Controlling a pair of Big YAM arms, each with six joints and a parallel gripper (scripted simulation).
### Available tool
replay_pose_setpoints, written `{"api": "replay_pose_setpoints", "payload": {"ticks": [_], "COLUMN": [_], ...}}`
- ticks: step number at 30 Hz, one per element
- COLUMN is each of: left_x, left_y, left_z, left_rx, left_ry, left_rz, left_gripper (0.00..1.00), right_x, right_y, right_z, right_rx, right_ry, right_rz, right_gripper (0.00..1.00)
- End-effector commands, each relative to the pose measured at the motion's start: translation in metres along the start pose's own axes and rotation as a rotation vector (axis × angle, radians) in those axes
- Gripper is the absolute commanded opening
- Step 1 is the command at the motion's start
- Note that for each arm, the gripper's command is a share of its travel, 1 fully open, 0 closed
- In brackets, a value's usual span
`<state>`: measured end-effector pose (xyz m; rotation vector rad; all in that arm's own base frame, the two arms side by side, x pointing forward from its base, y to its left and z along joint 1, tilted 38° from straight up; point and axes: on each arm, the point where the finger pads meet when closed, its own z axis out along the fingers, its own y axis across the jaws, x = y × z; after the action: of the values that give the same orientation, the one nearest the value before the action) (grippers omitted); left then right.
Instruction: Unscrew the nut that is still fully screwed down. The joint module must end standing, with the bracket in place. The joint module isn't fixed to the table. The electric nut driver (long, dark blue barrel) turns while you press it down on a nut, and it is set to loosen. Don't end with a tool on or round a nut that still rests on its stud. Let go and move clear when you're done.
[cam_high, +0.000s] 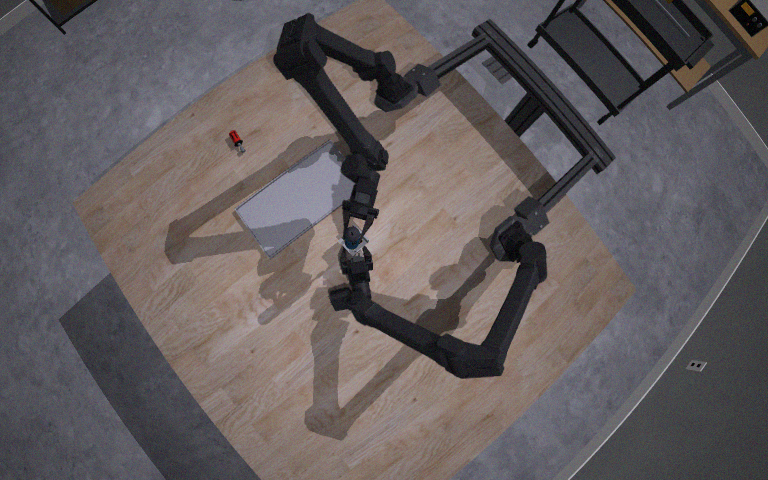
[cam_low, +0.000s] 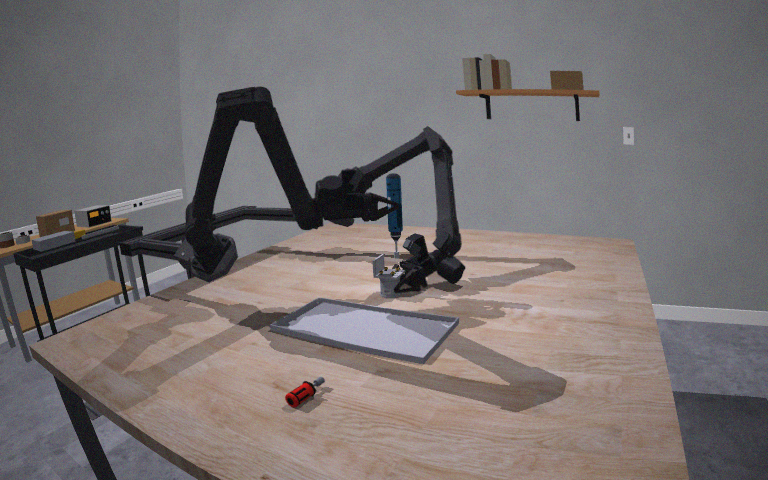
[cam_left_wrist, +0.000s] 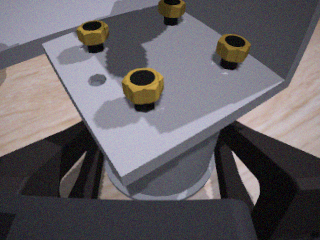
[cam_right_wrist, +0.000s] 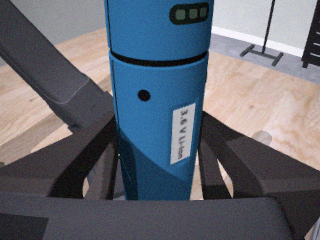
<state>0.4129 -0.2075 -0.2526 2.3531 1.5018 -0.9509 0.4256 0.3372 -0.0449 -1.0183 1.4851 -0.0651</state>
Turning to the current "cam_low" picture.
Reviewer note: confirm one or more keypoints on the blue nut driver barrel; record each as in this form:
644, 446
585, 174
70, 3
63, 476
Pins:
395, 225

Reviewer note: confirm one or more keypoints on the grey metal bracket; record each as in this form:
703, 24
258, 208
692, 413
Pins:
378, 265

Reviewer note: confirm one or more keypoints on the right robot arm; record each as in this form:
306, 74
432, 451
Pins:
254, 104

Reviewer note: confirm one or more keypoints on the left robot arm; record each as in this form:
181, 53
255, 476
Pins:
450, 268

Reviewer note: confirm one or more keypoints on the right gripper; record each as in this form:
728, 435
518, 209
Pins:
371, 203

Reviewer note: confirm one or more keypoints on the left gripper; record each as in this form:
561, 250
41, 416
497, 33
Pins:
411, 274

